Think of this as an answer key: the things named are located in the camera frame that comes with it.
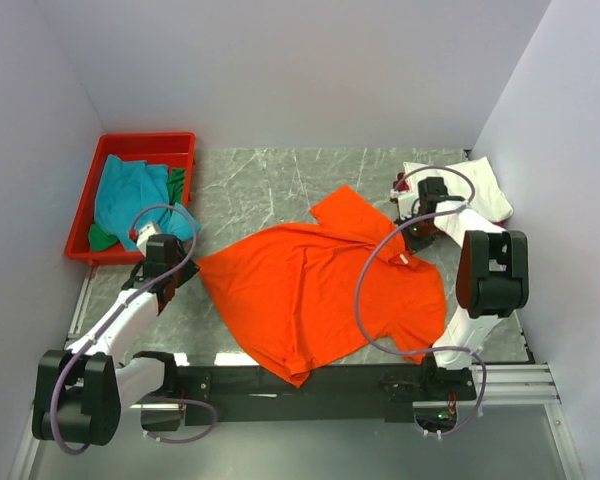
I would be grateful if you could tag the blue t shirt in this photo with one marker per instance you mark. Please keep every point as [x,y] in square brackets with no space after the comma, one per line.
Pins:
[170,219]

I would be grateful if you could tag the black mounting base bar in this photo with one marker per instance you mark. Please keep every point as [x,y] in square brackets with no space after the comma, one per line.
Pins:
[338,392]

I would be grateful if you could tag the folded red t shirt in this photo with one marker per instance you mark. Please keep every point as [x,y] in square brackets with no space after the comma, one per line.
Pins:
[401,188]

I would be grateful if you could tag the orange t shirt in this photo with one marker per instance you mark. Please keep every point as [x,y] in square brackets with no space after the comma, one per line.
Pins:
[299,296]

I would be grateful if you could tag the red plastic bin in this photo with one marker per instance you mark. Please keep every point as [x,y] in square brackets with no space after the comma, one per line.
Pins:
[173,149]

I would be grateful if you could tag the folded white t shirt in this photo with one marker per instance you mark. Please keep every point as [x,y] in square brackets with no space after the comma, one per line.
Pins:
[489,201]

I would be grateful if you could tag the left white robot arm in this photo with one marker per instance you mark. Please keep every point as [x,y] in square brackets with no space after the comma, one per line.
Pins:
[82,390]

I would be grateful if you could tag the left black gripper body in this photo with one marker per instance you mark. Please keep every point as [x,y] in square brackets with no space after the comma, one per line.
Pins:
[182,259]

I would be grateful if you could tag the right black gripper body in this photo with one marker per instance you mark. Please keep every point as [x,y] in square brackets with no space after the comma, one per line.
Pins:
[418,236]

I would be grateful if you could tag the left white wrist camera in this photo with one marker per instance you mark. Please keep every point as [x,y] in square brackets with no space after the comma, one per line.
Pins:
[142,236]

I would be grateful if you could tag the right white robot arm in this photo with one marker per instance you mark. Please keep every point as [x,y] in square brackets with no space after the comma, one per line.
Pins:
[492,279]

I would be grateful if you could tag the aluminium rail frame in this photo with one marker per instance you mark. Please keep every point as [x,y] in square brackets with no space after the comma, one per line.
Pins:
[515,385]

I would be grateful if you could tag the green t shirt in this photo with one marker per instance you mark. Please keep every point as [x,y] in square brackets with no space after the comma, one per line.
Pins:
[125,191]

